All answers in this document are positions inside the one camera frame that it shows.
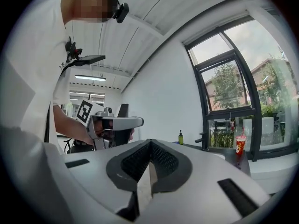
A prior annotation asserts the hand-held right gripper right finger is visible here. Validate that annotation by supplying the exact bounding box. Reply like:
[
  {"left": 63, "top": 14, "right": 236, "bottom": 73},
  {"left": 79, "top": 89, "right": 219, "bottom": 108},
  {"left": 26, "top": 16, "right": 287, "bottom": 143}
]
[{"left": 144, "top": 138, "right": 272, "bottom": 224}]

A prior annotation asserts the black window frame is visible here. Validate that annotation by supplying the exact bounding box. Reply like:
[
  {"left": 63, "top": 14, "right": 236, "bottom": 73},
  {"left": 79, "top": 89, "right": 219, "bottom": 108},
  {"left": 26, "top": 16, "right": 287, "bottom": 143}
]
[{"left": 183, "top": 15, "right": 299, "bottom": 163}]

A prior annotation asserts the black faucet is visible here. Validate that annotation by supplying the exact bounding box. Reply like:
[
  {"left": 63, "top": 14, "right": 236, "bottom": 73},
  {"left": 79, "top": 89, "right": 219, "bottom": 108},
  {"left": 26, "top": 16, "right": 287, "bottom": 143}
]
[{"left": 194, "top": 132, "right": 210, "bottom": 152}]

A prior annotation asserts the person's left forearm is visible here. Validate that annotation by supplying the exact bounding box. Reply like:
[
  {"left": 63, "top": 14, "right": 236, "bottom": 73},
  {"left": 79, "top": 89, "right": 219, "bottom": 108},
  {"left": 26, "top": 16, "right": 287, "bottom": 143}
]
[{"left": 53, "top": 104, "right": 94, "bottom": 147}]

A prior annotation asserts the person's white shirt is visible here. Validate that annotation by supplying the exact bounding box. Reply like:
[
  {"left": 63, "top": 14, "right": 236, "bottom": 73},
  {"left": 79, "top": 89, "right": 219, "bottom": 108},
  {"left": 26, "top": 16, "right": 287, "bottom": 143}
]
[{"left": 0, "top": 0, "right": 71, "bottom": 154}]

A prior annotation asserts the black office chair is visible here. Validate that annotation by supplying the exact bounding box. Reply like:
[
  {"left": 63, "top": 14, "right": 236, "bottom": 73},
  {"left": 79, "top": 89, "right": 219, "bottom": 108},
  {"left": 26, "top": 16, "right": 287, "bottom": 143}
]
[{"left": 63, "top": 138, "right": 94, "bottom": 155}]

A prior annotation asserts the person's left hand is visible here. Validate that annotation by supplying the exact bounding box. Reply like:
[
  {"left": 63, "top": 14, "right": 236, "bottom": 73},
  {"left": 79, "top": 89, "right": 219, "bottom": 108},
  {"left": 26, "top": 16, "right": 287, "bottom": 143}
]
[{"left": 80, "top": 120, "right": 136, "bottom": 146}]

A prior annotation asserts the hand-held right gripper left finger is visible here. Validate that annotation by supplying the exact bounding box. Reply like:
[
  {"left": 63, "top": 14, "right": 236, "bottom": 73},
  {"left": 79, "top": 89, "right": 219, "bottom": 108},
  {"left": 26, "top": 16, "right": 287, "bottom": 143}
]
[{"left": 64, "top": 138, "right": 150, "bottom": 223}]

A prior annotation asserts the person's head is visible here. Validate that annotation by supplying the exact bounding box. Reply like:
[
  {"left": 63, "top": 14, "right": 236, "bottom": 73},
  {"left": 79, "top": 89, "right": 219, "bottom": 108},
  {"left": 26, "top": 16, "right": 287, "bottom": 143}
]
[{"left": 60, "top": 0, "right": 118, "bottom": 23}]

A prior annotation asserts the red drink cup with straw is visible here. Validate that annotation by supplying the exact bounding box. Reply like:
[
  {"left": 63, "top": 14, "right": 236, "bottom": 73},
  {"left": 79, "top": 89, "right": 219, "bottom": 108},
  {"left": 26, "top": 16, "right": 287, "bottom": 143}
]
[{"left": 235, "top": 126, "right": 247, "bottom": 157}]

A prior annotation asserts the ceiling light strip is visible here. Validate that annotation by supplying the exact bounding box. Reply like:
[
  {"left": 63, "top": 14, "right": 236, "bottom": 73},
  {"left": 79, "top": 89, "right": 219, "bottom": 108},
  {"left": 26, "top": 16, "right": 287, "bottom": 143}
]
[{"left": 74, "top": 74, "right": 107, "bottom": 82}]

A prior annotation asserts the black head camera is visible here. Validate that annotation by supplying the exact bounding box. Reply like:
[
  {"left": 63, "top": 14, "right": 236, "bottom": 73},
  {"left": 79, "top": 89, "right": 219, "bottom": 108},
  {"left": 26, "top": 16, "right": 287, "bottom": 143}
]
[{"left": 112, "top": 2, "right": 130, "bottom": 24}]

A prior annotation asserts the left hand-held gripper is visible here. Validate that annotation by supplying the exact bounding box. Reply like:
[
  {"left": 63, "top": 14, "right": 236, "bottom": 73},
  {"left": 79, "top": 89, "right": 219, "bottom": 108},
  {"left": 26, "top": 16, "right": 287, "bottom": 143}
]
[{"left": 75, "top": 98, "right": 145, "bottom": 150}]

